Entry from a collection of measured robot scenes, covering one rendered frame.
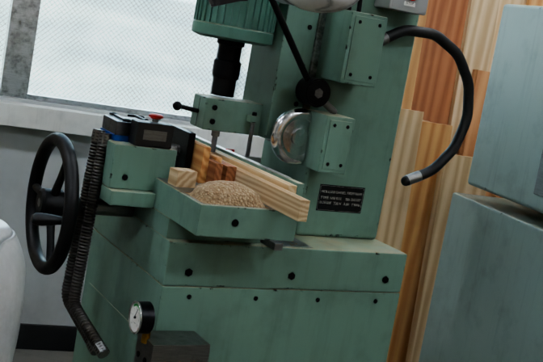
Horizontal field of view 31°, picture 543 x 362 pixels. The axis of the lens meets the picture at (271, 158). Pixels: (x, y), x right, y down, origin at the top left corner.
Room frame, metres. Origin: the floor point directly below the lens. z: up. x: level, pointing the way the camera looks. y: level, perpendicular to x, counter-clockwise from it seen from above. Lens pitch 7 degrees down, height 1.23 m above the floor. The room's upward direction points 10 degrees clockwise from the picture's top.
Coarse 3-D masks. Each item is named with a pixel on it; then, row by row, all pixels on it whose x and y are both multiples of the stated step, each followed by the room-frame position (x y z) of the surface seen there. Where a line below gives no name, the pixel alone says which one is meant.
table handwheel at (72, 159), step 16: (48, 144) 2.00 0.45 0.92; (64, 144) 1.91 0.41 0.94; (64, 160) 1.88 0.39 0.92; (32, 176) 2.06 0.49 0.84; (64, 176) 1.92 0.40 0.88; (32, 192) 2.06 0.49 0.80; (48, 192) 1.94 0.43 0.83; (64, 192) 1.97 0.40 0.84; (32, 208) 2.06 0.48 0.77; (48, 208) 1.93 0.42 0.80; (64, 208) 1.84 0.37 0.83; (80, 208) 1.98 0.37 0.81; (112, 208) 2.01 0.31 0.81; (128, 208) 2.03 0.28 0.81; (32, 224) 2.05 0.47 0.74; (64, 224) 1.84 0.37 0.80; (32, 240) 2.02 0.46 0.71; (48, 240) 1.93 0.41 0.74; (64, 240) 1.84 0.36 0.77; (32, 256) 1.98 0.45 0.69; (48, 256) 1.91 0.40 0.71; (64, 256) 1.86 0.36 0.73; (48, 272) 1.90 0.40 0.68
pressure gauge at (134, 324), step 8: (136, 304) 1.80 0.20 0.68; (144, 304) 1.79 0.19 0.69; (152, 304) 1.80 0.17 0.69; (128, 312) 1.82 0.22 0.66; (136, 312) 1.80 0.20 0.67; (144, 312) 1.78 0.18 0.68; (152, 312) 1.78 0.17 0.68; (128, 320) 1.81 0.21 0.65; (136, 320) 1.79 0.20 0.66; (144, 320) 1.77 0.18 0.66; (152, 320) 1.78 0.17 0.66; (136, 328) 1.78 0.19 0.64; (144, 328) 1.77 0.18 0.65; (152, 328) 1.78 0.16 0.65; (144, 336) 1.80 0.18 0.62
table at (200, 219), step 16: (112, 192) 1.90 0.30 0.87; (128, 192) 1.92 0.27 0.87; (144, 192) 1.94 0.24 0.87; (160, 192) 1.93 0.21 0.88; (176, 192) 1.87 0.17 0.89; (160, 208) 1.92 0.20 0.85; (176, 208) 1.85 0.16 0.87; (192, 208) 1.79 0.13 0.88; (208, 208) 1.77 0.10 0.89; (224, 208) 1.79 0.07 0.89; (240, 208) 1.81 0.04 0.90; (256, 208) 1.82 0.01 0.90; (272, 208) 1.85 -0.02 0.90; (192, 224) 1.78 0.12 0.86; (208, 224) 1.78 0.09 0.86; (224, 224) 1.79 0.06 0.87; (240, 224) 1.81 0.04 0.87; (256, 224) 1.82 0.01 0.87; (272, 224) 1.84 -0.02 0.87; (288, 224) 1.86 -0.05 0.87; (288, 240) 1.86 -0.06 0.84
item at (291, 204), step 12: (240, 168) 2.02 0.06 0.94; (240, 180) 1.98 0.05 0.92; (252, 180) 1.94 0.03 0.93; (264, 180) 1.92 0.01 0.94; (264, 192) 1.89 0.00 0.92; (276, 192) 1.85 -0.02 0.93; (288, 192) 1.82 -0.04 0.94; (276, 204) 1.84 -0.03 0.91; (288, 204) 1.80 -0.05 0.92; (300, 204) 1.77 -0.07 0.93; (288, 216) 1.79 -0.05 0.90; (300, 216) 1.77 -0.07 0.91
